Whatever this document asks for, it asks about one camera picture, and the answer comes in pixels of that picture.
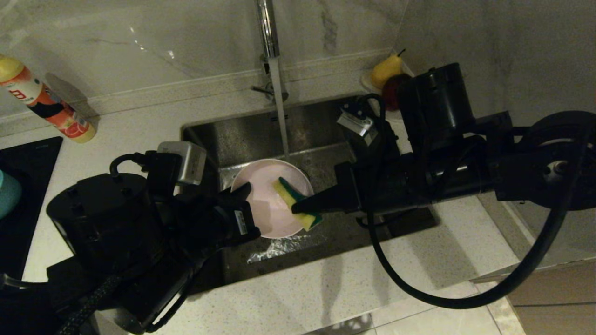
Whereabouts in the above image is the stainless steel sink basin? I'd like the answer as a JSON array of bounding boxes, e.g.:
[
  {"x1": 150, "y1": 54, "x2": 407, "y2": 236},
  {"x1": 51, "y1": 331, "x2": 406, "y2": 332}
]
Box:
[{"x1": 179, "y1": 95, "x2": 439, "y2": 295}]

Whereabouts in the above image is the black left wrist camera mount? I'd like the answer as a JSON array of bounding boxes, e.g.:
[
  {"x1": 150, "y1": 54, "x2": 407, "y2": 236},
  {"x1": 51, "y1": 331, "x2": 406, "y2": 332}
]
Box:
[{"x1": 109, "y1": 141, "x2": 207, "y2": 197}]

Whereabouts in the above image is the green and yellow sponge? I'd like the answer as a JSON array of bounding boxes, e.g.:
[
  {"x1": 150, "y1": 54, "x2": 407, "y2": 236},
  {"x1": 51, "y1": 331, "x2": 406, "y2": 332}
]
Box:
[{"x1": 272, "y1": 177, "x2": 323, "y2": 231}]

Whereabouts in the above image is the yellow pear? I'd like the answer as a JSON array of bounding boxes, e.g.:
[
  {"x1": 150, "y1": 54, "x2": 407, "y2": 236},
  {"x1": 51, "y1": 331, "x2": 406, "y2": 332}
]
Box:
[{"x1": 370, "y1": 50, "x2": 405, "y2": 90}]

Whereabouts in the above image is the yellow-capped orange dish soap bottle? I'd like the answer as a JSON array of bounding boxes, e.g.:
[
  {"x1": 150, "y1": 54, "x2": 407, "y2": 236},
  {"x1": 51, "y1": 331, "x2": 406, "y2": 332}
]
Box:
[{"x1": 0, "y1": 55, "x2": 97, "y2": 143}]

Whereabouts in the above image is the chrome faucet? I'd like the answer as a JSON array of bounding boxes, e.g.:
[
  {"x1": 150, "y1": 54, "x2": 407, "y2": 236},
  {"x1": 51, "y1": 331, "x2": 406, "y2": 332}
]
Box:
[{"x1": 251, "y1": 0, "x2": 289, "y2": 104}]

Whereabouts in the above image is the blue plastic bowl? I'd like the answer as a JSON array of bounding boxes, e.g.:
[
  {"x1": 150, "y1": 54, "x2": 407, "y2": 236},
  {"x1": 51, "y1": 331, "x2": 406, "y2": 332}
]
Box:
[{"x1": 0, "y1": 170, "x2": 22, "y2": 219}]

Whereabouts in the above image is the dark red apple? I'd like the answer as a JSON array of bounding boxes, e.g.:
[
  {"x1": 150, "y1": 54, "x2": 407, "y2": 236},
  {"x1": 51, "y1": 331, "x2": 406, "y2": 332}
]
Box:
[{"x1": 382, "y1": 74, "x2": 411, "y2": 111}]

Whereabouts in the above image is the black induction cooktop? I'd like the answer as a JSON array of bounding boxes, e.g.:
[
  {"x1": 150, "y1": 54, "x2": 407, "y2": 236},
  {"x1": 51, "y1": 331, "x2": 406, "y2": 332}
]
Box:
[{"x1": 0, "y1": 137, "x2": 63, "y2": 282}]

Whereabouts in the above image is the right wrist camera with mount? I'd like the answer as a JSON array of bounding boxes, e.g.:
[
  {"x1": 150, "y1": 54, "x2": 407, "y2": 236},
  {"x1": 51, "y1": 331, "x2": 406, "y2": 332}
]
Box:
[{"x1": 336, "y1": 93, "x2": 397, "y2": 162}]

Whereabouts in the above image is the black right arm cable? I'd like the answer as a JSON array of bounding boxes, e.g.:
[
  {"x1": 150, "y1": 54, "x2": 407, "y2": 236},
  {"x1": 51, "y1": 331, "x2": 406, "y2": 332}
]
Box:
[{"x1": 356, "y1": 93, "x2": 588, "y2": 309}]

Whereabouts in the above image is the running water stream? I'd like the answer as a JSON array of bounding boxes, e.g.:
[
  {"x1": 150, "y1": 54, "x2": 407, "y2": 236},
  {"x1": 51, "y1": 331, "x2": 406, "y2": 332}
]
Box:
[{"x1": 269, "y1": 58, "x2": 292, "y2": 162}]

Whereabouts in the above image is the pink plastic bowl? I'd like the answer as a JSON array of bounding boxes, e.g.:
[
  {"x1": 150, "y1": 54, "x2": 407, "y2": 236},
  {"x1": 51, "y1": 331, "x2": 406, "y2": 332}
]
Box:
[{"x1": 231, "y1": 159, "x2": 315, "y2": 239}]

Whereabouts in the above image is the small white dish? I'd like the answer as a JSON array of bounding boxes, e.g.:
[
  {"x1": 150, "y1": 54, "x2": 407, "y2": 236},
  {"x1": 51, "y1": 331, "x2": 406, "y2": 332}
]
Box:
[{"x1": 359, "y1": 70, "x2": 383, "y2": 96}]

